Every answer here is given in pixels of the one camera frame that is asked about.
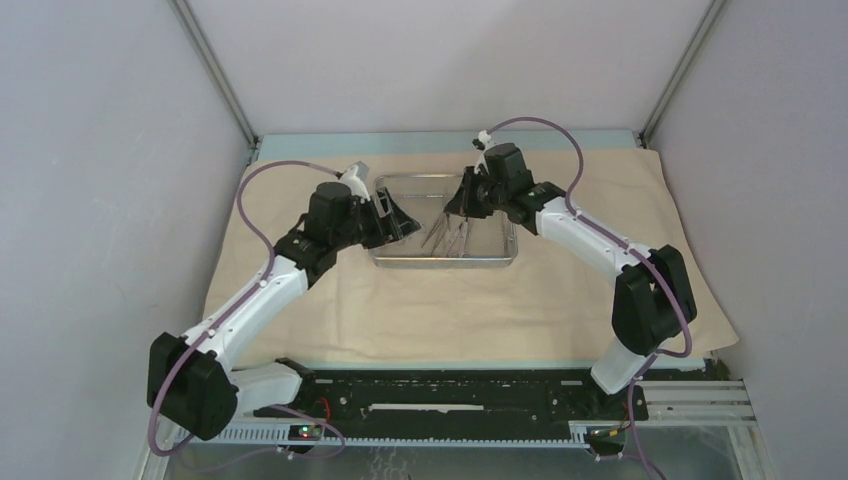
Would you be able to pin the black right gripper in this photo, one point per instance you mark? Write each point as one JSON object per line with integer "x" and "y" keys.
{"x": 462, "y": 203}

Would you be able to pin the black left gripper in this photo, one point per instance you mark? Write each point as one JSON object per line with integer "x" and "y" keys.
{"x": 393, "y": 226}

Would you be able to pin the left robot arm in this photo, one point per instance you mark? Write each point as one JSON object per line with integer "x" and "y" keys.
{"x": 192, "y": 380}

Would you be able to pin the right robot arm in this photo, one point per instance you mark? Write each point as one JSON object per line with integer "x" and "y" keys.
{"x": 653, "y": 302}

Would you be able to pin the metal surgical forceps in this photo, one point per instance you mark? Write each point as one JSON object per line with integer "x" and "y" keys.
{"x": 447, "y": 238}

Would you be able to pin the metal surgical instrument tray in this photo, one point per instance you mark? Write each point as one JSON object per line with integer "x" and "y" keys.
{"x": 493, "y": 241}

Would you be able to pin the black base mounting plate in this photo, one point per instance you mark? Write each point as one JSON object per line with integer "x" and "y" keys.
{"x": 557, "y": 394}

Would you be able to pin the aluminium frame rail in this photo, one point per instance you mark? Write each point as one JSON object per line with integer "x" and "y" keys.
{"x": 672, "y": 401}

